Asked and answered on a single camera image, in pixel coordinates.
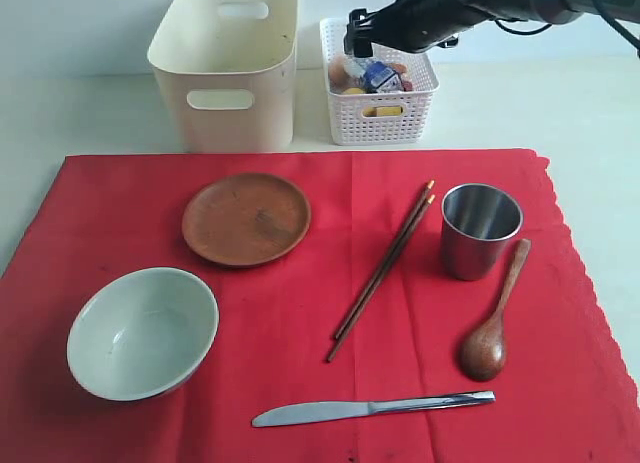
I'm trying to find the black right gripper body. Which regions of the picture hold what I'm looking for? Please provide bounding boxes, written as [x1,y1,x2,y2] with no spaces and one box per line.
[343,0,480,57]

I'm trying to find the blue white milk carton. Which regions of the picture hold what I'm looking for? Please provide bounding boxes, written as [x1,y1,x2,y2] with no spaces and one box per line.
[343,58,404,93]

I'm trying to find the yellow orange fruit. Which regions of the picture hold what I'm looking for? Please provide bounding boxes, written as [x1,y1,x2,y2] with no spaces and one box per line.
[342,87,366,95]

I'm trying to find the wooden chopstick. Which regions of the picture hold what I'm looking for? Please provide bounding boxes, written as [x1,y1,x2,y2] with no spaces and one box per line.
[333,179,435,340]
[326,194,435,363]

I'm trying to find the stainless steel cup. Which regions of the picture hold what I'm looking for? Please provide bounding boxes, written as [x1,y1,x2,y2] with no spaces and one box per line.
[440,183,523,281]

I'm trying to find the brown wooden plate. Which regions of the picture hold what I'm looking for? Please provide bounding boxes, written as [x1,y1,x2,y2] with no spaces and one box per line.
[181,172,312,268]

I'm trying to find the wooden spoon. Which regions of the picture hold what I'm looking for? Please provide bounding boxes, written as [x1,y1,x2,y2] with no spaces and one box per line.
[458,239,532,382]

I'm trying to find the pale green ceramic bowl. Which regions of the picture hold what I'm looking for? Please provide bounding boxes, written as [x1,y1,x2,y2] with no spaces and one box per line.
[66,267,220,402]

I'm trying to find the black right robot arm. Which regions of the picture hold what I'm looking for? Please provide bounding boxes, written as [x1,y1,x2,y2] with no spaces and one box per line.
[343,0,639,57]

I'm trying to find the fried chicken piece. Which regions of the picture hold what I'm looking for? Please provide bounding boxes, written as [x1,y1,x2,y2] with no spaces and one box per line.
[388,63,408,74]

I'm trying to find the brown egg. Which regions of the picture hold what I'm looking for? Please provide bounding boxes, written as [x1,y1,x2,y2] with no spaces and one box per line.
[327,55,349,86]

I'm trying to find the white perforated plastic basket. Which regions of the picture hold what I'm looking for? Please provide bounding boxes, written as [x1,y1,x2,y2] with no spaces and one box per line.
[319,18,439,146]

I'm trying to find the cream plastic bin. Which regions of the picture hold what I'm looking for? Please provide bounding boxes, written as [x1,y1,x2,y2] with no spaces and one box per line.
[147,0,298,153]

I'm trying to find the red table cloth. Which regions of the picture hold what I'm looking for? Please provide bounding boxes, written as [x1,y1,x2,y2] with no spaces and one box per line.
[1,149,639,462]

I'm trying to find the silver table knife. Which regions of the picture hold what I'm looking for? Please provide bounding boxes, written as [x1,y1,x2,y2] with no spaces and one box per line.
[251,391,496,428]

